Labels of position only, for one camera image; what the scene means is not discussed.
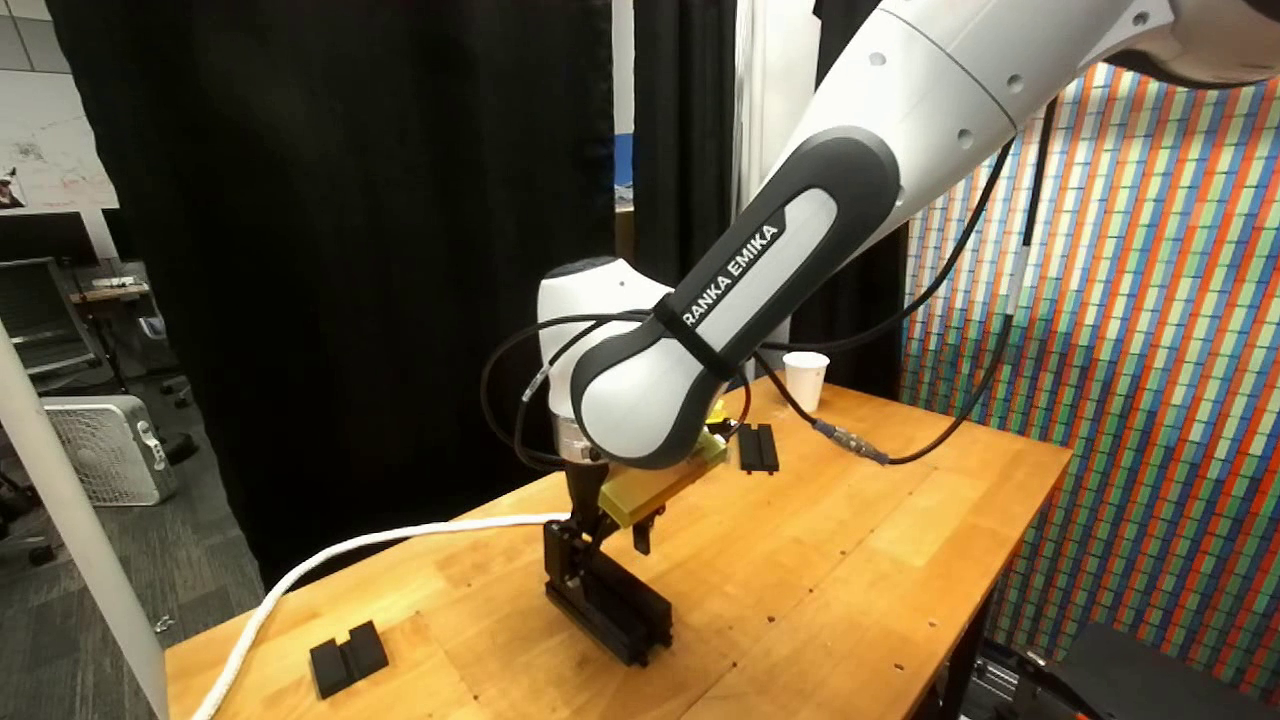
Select white wall board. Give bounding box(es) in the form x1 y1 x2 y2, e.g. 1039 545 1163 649
0 0 125 215

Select white hose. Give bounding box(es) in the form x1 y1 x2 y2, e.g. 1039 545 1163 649
185 511 573 720

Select small black notched block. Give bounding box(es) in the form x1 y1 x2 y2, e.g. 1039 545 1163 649
303 620 393 703

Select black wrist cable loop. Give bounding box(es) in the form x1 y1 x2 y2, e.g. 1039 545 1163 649
475 308 605 474

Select white backdrop strip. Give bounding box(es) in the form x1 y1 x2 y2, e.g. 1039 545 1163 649
731 0 822 186

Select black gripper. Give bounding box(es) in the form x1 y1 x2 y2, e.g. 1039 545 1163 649
539 455 664 594

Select white slanted beam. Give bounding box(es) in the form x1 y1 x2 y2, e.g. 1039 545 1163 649
0 323 172 720

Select black hanging arm cable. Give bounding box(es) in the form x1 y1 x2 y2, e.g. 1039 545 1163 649
715 97 1064 474

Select white paper cup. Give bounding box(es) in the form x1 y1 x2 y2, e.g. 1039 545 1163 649
781 347 835 415

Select black round seat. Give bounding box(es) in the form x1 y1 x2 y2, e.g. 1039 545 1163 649
1043 620 1280 720

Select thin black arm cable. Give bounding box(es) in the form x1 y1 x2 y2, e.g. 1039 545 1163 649
750 132 1021 360

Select grey computer monitor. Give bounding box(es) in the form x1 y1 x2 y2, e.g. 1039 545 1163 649
0 253 98 386

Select colourful patterned panel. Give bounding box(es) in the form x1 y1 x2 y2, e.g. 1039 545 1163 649
896 57 1280 712

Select grey perforated box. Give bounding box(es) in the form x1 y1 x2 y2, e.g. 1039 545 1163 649
36 391 180 511

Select black equipment stack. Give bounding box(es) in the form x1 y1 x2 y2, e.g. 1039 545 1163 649
72 256 185 403

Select blue white poster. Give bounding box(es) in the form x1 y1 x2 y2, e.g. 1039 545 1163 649
609 0 639 215

